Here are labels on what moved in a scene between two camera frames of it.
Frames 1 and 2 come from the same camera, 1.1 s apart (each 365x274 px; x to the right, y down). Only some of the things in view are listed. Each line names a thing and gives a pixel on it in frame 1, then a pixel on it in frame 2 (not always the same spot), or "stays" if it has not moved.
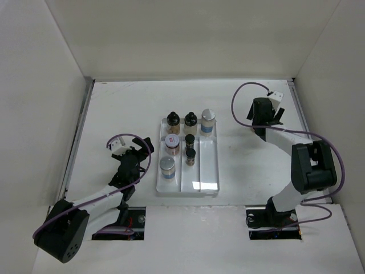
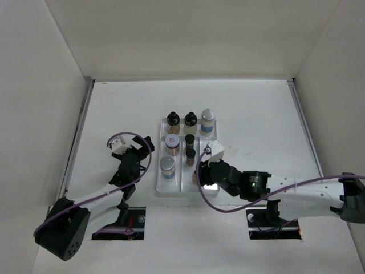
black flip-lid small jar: [190, 154] stays
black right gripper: [279, 114] → [205, 169]
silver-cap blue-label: [167, 165] stays
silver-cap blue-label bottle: [207, 117] stays
